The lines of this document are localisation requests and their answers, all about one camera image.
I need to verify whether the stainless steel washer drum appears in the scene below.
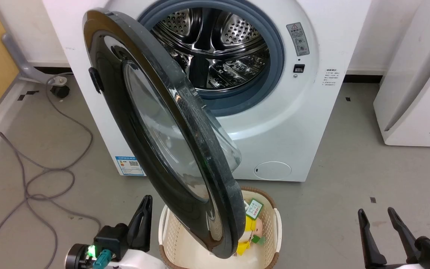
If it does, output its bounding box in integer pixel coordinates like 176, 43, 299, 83
152, 7, 271, 90

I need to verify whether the grey-blue rubber door gasket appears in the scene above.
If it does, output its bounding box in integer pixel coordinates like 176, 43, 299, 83
137, 0, 286, 117

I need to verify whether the yellow doll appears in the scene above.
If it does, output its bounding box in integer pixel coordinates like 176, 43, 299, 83
236, 215, 266, 256

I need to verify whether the cream plastic laundry basket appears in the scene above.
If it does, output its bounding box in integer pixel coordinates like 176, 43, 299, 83
158, 187, 283, 269

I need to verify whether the white front-load washing machine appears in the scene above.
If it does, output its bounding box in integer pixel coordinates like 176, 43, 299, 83
43, 0, 372, 182

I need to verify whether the black round washing machine door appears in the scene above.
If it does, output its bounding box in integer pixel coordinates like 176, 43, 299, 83
82, 8, 246, 259

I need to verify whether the grey caster leg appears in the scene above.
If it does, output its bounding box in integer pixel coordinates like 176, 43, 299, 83
1, 33, 68, 84

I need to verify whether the grey warning sticker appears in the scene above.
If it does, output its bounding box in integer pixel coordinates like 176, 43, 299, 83
286, 22, 310, 57

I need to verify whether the grey power cable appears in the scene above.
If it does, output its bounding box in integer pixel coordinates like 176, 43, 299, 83
0, 77, 102, 269

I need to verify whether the blue energy label sticker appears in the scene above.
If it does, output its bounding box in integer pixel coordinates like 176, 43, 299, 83
115, 156, 144, 176

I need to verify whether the round white filter cover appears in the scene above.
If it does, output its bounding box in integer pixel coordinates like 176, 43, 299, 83
254, 161, 292, 180

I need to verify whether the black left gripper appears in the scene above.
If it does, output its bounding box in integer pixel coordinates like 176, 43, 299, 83
66, 195, 153, 269

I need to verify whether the black caster wheel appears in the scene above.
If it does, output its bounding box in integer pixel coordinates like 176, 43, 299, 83
50, 85, 70, 99

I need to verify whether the green white paper tag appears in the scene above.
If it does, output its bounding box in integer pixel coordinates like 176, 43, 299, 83
246, 199, 263, 219

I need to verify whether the white standing appliance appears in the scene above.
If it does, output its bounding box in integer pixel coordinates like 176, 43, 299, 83
373, 0, 430, 147

